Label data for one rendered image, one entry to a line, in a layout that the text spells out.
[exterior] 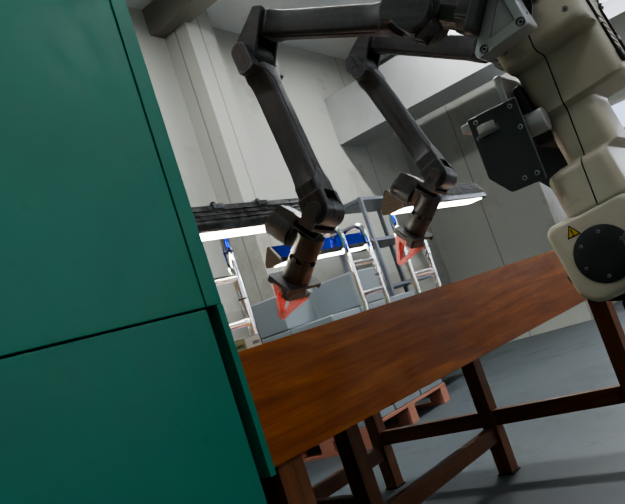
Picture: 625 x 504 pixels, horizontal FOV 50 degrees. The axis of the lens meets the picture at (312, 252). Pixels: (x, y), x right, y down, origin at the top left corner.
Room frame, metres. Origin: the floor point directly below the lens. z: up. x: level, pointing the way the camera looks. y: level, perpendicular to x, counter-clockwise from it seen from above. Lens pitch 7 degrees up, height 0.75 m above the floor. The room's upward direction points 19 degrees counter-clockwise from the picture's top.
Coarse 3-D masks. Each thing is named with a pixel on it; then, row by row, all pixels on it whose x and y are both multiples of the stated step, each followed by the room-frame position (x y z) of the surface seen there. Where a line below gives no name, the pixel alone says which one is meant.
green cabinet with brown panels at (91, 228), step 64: (0, 0) 0.84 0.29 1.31; (64, 0) 0.92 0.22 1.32; (0, 64) 0.82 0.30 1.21; (64, 64) 0.89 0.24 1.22; (128, 64) 0.98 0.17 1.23; (0, 128) 0.80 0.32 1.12; (64, 128) 0.87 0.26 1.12; (128, 128) 0.95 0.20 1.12; (0, 192) 0.79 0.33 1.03; (64, 192) 0.85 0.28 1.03; (128, 192) 0.93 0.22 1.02; (0, 256) 0.77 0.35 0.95; (64, 256) 0.83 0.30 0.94; (128, 256) 0.90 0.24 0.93; (192, 256) 0.98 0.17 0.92; (0, 320) 0.75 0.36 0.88; (64, 320) 0.81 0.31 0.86; (128, 320) 0.88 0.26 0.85
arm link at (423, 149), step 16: (352, 64) 1.68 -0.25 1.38; (368, 80) 1.69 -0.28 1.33; (384, 80) 1.70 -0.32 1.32; (384, 96) 1.68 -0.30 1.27; (384, 112) 1.68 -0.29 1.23; (400, 112) 1.66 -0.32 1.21; (400, 128) 1.66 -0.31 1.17; (416, 128) 1.65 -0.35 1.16; (416, 144) 1.64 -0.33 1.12; (432, 144) 1.66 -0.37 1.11; (416, 160) 1.64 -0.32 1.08; (432, 160) 1.62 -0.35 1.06; (448, 176) 1.61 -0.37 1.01
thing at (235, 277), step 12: (216, 204) 1.53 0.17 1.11; (228, 240) 1.76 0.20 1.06; (228, 252) 1.75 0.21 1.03; (228, 264) 1.76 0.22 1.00; (228, 276) 1.73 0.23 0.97; (240, 276) 1.77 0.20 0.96; (240, 288) 1.75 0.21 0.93; (240, 300) 1.75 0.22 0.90; (252, 312) 1.78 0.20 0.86; (240, 324) 1.72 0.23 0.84; (252, 324) 1.75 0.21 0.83
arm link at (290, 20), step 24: (384, 0) 1.16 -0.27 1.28; (408, 0) 1.14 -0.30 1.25; (264, 24) 1.33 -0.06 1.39; (288, 24) 1.31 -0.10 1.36; (312, 24) 1.28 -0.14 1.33; (336, 24) 1.25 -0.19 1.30; (360, 24) 1.22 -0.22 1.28; (384, 24) 1.19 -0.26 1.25; (408, 24) 1.14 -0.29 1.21; (264, 48) 1.38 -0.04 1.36
